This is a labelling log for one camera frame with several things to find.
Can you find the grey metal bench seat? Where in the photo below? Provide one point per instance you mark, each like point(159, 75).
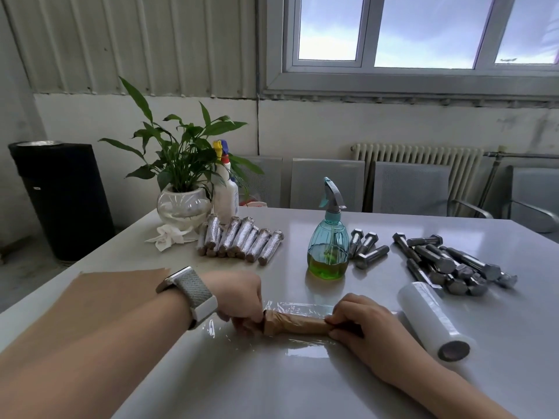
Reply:
point(537, 191)

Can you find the row of bolts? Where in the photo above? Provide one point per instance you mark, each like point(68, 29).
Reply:
point(240, 239)

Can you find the pile of steel bolts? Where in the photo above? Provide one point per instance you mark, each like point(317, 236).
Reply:
point(441, 261)

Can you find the stack of brown paper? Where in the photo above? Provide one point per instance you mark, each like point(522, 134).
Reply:
point(87, 292)

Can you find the white spray bottle colourful nozzle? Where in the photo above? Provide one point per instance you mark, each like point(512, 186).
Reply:
point(226, 200)

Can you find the smartwatch with grey band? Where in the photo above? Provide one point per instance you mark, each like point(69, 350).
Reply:
point(196, 292)

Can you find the green leafy plant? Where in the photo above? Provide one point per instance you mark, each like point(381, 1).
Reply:
point(183, 161)

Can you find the clear glass plant pot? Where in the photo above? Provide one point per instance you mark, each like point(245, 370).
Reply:
point(183, 209)

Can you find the single brown paper sheet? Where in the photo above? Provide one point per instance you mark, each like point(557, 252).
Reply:
point(301, 323)

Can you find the grey metal chair with armrest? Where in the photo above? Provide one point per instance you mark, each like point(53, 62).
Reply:
point(410, 187)

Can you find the clear plastic film sheet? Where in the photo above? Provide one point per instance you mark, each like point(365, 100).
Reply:
point(301, 346)

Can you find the person's right hand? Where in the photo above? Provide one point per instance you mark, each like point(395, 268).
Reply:
point(380, 340)

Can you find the white framed window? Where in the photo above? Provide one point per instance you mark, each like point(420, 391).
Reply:
point(369, 34)

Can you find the crumpled white tissue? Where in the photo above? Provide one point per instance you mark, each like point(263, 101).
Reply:
point(168, 237)

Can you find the person's left forearm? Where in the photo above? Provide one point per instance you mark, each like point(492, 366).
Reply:
point(96, 362)

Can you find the teal spray bottle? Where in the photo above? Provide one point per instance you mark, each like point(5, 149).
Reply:
point(327, 253)

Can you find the white cling film roll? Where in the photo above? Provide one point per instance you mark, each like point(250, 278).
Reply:
point(428, 316)

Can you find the white wall radiator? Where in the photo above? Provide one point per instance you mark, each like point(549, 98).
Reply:
point(415, 152)

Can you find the red packet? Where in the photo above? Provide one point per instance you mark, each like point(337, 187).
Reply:
point(255, 204)

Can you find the small metal dish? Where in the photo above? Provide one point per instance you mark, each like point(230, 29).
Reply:
point(39, 143)

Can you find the person's left hand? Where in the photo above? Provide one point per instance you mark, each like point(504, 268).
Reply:
point(240, 296)

